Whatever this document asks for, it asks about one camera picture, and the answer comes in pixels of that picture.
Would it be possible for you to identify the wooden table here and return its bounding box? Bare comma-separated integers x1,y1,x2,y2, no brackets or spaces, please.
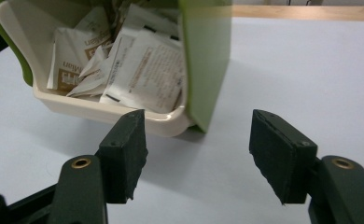
231,4,364,22

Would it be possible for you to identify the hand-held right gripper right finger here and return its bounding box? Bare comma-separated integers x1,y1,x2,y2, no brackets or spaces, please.
248,108,319,205

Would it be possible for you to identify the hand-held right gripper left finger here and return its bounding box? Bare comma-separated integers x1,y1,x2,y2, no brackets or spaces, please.
94,108,149,205

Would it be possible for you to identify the pile of white paper packets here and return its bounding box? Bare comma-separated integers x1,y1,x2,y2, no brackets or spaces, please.
46,2,187,115

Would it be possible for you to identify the green box with cream interior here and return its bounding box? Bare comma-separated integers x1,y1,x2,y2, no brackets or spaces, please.
0,0,233,138

